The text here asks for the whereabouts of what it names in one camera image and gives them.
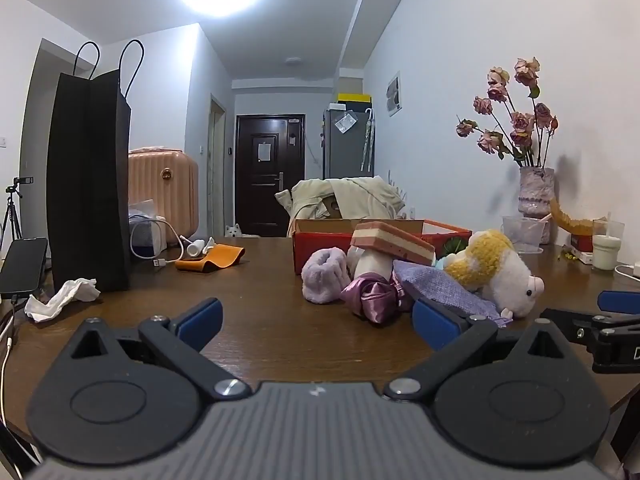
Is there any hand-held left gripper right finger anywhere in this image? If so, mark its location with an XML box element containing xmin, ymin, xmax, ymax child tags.
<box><xmin>382</xmin><ymin>296</ymin><xmax>576</xmax><ymax>403</ymax></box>

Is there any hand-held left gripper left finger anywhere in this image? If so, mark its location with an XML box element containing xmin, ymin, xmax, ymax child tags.
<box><xmin>65</xmin><ymin>297</ymin><xmax>253</xmax><ymax>402</ymax></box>

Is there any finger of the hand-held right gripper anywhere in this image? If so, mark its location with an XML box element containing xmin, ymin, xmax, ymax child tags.
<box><xmin>596</xmin><ymin>290</ymin><xmax>640</xmax><ymax>315</ymax></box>
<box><xmin>539</xmin><ymin>308</ymin><xmax>640</xmax><ymax>346</ymax></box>

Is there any purple woven cloth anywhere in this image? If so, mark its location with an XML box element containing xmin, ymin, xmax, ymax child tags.
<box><xmin>392</xmin><ymin>259</ymin><xmax>508</xmax><ymax>328</ymax></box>

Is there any purple satin scrunchie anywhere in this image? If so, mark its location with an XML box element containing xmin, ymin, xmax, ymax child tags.
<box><xmin>341</xmin><ymin>271</ymin><xmax>413</xmax><ymax>325</ymax></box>

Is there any yellow and white plush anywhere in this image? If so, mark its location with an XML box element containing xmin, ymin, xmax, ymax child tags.
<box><xmin>442</xmin><ymin>230</ymin><xmax>546</xmax><ymax>318</ymax></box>

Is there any white round plush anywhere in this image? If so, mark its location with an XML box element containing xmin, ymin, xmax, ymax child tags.
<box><xmin>348</xmin><ymin>247</ymin><xmax>396</xmax><ymax>281</ymax></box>

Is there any purple fluffy plush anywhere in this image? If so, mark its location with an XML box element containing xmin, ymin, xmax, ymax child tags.
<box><xmin>301</xmin><ymin>248</ymin><xmax>353</xmax><ymax>306</ymax></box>

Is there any orange cardboard box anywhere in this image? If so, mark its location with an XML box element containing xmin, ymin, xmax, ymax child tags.
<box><xmin>292</xmin><ymin>218</ymin><xmax>473</xmax><ymax>276</ymax></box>

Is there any red and white small box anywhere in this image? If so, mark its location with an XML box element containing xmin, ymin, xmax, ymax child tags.
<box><xmin>570</xmin><ymin>232</ymin><xmax>596</xmax><ymax>263</ymax></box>

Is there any orange pouch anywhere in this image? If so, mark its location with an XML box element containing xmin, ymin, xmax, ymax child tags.
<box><xmin>175</xmin><ymin>243</ymin><xmax>246</xmax><ymax>273</ymax></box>

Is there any white handheld device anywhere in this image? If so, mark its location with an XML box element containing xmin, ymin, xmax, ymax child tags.
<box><xmin>180</xmin><ymin>236</ymin><xmax>216</xmax><ymax>257</ymax></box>

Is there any white tissue pack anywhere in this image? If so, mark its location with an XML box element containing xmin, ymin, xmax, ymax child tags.
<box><xmin>128</xmin><ymin>199</ymin><xmax>168</xmax><ymax>261</ymax></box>

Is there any orange ridged toy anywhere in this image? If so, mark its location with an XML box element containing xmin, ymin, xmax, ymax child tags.
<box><xmin>549</xmin><ymin>196</ymin><xmax>596</xmax><ymax>236</ymax></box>

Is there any clear plastic cup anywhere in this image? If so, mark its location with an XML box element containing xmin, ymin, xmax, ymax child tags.
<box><xmin>502</xmin><ymin>215</ymin><xmax>549</xmax><ymax>253</ymax></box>

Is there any pink suitcase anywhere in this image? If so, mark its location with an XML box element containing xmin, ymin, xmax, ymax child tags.
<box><xmin>128</xmin><ymin>147</ymin><xmax>199</xmax><ymax>246</ymax></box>

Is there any pink textured vase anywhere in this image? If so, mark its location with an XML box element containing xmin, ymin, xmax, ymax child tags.
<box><xmin>517</xmin><ymin>166</ymin><xmax>556</xmax><ymax>246</ymax></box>

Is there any white crumpled tissue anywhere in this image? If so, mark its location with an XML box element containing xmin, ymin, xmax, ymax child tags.
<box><xmin>24</xmin><ymin>277</ymin><xmax>101</xmax><ymax>322</ymax></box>

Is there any dark entrance door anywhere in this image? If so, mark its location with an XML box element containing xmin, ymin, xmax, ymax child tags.
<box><xmin>235</xmin><ymin>114</ymin><xmax>306</xmax><ymax>238</ymax></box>

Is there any beige coat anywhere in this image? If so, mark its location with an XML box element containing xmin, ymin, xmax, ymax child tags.
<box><xmin>276</xmin><ymin>176</ymin><xmax>406</xmax><ymax>236</ymax></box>

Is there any pale interior door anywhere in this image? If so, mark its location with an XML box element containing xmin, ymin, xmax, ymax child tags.
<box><xmin>209</xmin><ymin>94</ymin><xmax>227</xmax><ymax>238</ymax></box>

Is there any black paper bag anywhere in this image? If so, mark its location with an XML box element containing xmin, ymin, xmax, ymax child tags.
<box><xmin>46</xmin><ymin>40</ymin><xmax>146</xmax><ymax>293</ymax></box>

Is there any black smartphone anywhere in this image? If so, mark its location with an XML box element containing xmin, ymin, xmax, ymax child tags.
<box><xmin>0</xmin><ymin>237</ymin><xmax>49</xmax><ymax>296</ymax></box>

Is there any grey fridge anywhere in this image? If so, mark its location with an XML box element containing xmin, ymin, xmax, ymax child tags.
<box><xmin>322</xmin><ymin>108</ymin><xmax>375</xmax><ymax>179</ymax></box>

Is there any white folded umbrella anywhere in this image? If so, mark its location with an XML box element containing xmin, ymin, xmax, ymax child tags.
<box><xmin>361</xmin><ymin>107</ymin><xmax>376</xmax><ymax>173</ymax></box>

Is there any dried pink rose bouquet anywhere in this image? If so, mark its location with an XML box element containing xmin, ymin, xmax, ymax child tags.
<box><xmin>456</xmin><ymin>57</ymin><xmax>559</xmax><ymax>168</ymax></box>

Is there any black tripod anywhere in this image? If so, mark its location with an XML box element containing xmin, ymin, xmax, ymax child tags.
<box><xmin>0</xmin><ymin>186</ymin><xmax>23</xmax><ymax>251</ymax></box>

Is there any yellow and black box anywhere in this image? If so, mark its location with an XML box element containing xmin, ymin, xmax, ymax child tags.
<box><xmin>337</xmin><ymin>92</ymin><xmax>373</xmax><ymax>111</ymax></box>

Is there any white charger cable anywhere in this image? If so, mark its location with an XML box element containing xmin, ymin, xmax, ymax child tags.
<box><xmin>129</xmin><ymin>219</ymin><xmax>184</xmax><ymax>268</ymax></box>

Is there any white phone cable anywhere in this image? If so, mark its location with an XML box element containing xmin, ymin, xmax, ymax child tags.
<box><xmin>0</xmin><ymin>295</ymin><xmax>18</xmax><ymax>426</ymax></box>

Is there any wall poster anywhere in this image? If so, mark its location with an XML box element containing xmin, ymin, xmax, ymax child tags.
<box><xmin>386</xmin><ymin>71</ymin><xmax>402</xmax><ymax>117</ymax></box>

